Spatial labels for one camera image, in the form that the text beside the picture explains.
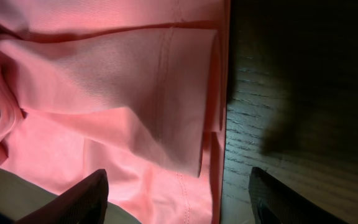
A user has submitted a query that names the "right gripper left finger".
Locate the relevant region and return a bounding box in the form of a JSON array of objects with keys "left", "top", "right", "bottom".
[{"left": 16, "top": 169, "right": 109, "bottom": 224}]

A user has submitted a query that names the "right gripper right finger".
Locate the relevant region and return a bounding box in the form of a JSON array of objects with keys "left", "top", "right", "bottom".
[{"left": 249, "top": 167, "right": 346, "bottom": 224}]

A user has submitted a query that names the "pink shirt with bronze lettering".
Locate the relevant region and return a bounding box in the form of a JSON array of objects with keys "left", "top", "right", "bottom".
[{"left": 0, "top": 0, "right": 231, "bottom": 223}]

